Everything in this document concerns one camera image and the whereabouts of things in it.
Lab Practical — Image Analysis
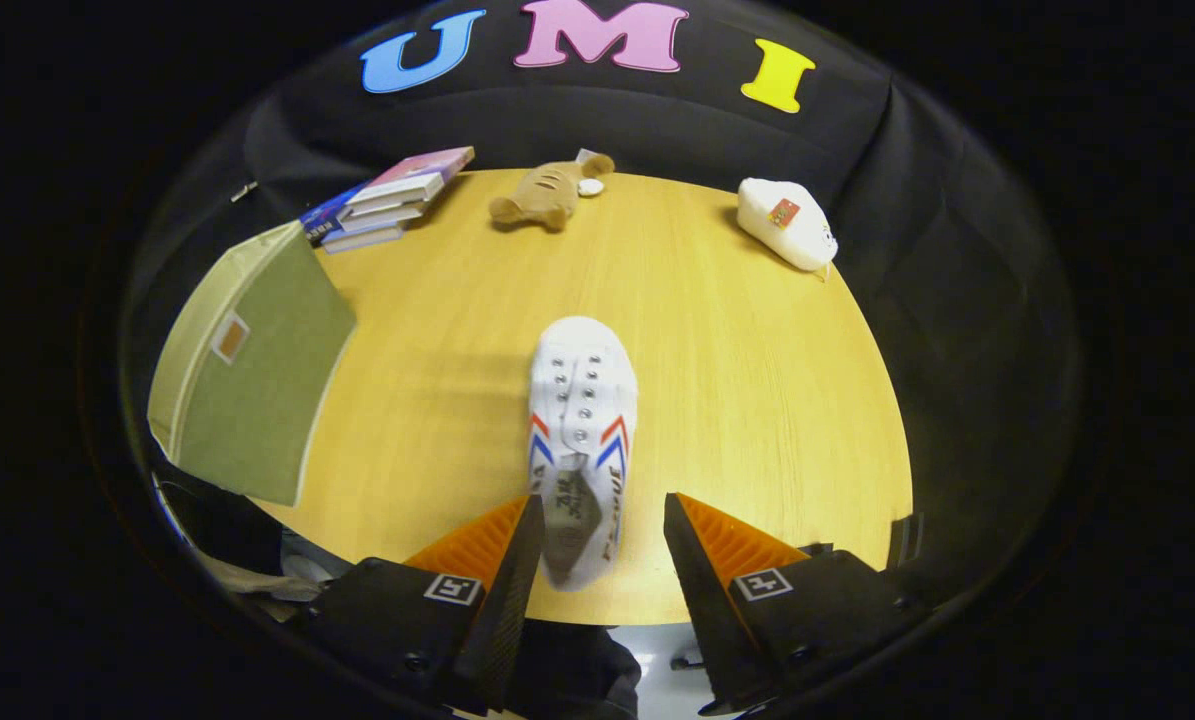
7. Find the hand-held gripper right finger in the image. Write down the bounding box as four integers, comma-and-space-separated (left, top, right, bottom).
663, 492, 934, 717

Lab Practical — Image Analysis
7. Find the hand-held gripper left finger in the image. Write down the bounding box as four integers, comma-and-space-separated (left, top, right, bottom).
300, 494, 547, 715

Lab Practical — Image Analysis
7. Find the white canvas shoe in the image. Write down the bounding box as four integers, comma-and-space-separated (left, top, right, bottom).
527, 316, 640, 592

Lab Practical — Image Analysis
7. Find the green fabric storage box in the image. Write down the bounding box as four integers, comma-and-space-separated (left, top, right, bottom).
147, 220, 358, 508

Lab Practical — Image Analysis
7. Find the white plush toy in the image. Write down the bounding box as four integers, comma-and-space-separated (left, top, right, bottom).
737, 177, 840, 273

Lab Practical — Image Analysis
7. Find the light blue book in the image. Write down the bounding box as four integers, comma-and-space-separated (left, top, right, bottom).
321, 222, 406, 255

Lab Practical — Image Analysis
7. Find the white book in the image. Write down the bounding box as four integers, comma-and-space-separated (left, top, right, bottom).
342, 197, 428, 229

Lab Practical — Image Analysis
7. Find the brown plush toy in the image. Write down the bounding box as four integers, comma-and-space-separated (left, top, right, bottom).
487, 153, 616, 233

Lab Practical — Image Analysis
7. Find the dark blue book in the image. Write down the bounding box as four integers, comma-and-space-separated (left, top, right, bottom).
299, 183, 370, 246

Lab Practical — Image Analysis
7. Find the pink cover book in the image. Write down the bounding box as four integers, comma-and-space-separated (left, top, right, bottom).
347, 147, 476, 206

